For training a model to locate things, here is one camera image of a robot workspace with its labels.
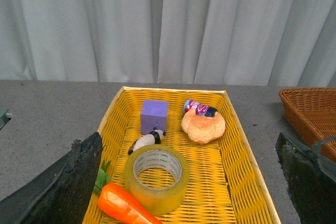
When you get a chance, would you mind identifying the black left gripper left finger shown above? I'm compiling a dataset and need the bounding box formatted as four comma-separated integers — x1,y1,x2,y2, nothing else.
1,132,102,223

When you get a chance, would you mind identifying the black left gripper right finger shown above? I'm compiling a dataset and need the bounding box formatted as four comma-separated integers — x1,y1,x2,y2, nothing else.
276,132,335,223

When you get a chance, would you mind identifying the yellow packing tape roll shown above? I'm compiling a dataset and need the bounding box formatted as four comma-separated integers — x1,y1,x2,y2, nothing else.
124,145,190,216

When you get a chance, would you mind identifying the brown wicker basket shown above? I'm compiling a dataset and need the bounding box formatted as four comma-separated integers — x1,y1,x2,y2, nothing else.
279,88,335,147

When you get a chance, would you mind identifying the orange plastic carrot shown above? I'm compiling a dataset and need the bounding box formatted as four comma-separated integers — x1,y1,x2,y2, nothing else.
93,160,161,223

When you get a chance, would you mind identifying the grey object at table edge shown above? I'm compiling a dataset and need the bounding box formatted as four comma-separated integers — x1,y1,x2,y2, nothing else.
0,107,13,130

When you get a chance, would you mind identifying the small panda figurine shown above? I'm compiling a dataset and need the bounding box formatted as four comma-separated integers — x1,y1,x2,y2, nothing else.
128,127,166,155

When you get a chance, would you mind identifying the toy bread bun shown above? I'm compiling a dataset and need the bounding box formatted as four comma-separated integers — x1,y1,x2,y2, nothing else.
181,109,226,144

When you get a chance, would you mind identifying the purple cube block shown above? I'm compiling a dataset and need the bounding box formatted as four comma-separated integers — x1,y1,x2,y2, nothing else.
140,99,169,135

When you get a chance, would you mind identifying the small red drink can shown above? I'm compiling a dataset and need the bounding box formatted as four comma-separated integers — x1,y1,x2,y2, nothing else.
182,99,217,118

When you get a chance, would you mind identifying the grey pleated curtain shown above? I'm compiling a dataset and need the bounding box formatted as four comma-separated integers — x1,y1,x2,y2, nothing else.
1,0,335,87

